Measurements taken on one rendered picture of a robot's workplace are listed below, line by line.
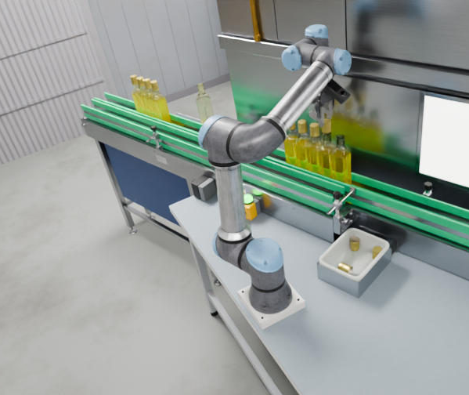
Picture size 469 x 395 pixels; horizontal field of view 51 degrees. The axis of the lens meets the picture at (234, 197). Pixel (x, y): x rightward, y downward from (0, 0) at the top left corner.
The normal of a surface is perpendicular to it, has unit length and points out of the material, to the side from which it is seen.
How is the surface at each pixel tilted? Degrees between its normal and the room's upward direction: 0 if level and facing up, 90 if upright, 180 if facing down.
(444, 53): 90
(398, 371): 0
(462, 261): 90
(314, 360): 0
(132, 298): 0
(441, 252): 90
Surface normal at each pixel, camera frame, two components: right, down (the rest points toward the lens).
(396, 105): -0.67, 0.52
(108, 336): -0.16, -0.80
